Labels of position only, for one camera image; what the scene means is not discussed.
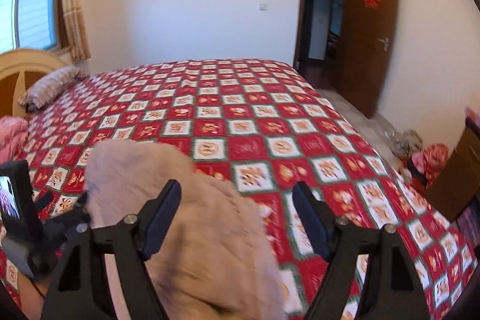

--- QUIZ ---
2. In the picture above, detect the red patchwork bear bedspread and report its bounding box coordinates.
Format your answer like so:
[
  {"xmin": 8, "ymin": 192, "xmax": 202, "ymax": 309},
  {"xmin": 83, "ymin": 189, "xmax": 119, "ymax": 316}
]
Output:
[{"xmin": 15, "ymin": 59, "xmax": 478, "ymax": 319}]

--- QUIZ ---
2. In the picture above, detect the brown wooden cabinet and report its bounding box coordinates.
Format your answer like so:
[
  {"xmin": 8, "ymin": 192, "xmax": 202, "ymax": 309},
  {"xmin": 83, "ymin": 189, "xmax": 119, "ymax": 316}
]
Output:
[{"xmin": 424, "ymin": 118, "xmax": 480, "ymax": 222}]

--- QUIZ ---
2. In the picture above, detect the silver door handle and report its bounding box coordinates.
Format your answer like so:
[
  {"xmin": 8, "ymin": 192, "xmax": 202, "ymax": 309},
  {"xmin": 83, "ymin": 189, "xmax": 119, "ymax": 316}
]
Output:
[{"xmin": 377, "ymin": 37, "xmax": 391, "ymax": 52}]

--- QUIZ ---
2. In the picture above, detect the window with metal frame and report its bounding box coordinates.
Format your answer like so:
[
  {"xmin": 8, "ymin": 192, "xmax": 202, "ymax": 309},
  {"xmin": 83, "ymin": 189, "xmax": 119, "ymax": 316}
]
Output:
[{"xmin": 1, "ymin": 0, "xmax": 66, "ymax": 53}]

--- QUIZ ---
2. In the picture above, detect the folded pink floral quilt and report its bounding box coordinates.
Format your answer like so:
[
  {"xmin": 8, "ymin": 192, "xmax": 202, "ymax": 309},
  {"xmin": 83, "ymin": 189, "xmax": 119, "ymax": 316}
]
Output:
[{"xmin": 0, "ymin": 116, "xmax": 29, "ymax": 164}]

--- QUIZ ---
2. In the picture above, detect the red floral cloth on floor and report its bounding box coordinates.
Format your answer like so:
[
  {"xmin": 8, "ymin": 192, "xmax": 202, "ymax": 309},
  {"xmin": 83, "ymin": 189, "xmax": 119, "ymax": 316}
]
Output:
[{"xmin": 411, "ymin": 143, "xmax": 449, "ymax": 188}]

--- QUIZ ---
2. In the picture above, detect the white wall switch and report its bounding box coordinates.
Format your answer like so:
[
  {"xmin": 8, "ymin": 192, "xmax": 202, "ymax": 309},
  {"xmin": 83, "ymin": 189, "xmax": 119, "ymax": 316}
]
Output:
[{"xmin": 259, "ymin": 3, "xmax": 269, "ymax": 11}]

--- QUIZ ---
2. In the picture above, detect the beige curtain right panel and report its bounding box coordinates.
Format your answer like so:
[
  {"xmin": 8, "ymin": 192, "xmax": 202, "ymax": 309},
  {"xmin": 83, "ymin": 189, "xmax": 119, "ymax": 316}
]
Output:
[{"xmin": 61, "ymin": 0, "xmax": 91, "ymax": 63}]

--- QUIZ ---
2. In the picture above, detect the grey cloth on floor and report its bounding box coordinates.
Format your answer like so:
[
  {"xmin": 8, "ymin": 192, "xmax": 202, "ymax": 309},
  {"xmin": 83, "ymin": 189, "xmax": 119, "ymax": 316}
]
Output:
[{"xmin": 391, "ymin": 129, "xmax": 423, "ymax": 158}]

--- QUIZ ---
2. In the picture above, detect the striped pillow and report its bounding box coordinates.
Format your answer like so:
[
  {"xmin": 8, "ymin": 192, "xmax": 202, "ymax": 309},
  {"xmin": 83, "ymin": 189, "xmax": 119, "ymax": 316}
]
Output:
[{"xmin": 18, "ymin": 66, "xmax": 89, "ymax": 110}]

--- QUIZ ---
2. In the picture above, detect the lavender quilted puffer jacket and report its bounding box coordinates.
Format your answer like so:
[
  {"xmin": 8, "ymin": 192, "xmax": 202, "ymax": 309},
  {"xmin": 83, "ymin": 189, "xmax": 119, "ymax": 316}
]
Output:
[{"xmin": 85, "ymin": 140, "xmax": 286, "ymax": 319}]

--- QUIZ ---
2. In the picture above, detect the brown wooden door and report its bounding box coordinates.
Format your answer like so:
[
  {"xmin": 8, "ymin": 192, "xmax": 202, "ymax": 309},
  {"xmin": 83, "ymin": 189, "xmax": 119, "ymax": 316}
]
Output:
[{"xmin": 334, "ymin": 0, "xmax": 399, "ymax": 118}]

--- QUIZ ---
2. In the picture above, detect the cream and wood headboard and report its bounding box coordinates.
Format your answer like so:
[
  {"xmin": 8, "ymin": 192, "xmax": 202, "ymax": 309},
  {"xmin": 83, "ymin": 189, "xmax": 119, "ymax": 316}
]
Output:
[{"xmin": 1, "ymin": 49, "xmax": 72, "ymax": 117}]

